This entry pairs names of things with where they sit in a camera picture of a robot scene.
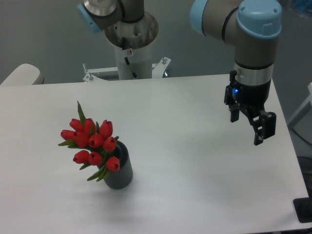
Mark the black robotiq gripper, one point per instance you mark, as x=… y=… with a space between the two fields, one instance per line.
x=254 y=97

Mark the red tulip bouquet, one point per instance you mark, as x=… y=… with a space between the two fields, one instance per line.
x=96 y=143

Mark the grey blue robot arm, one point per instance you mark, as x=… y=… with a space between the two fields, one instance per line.
x=252 y=27

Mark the dark grey ribbed vase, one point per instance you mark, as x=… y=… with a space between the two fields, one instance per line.
x=120 y=179

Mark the black device at table edge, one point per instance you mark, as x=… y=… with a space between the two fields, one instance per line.
x=303 y=209

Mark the white chair armrest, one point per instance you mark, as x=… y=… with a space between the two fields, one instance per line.
x=23 y=75

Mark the white furniture frame right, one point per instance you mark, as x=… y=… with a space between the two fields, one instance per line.
x=302 y=110

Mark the white pedestal base bracket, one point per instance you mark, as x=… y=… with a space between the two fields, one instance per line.
x=127 y=69

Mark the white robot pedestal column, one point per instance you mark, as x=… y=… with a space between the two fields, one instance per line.
x=133 y=40

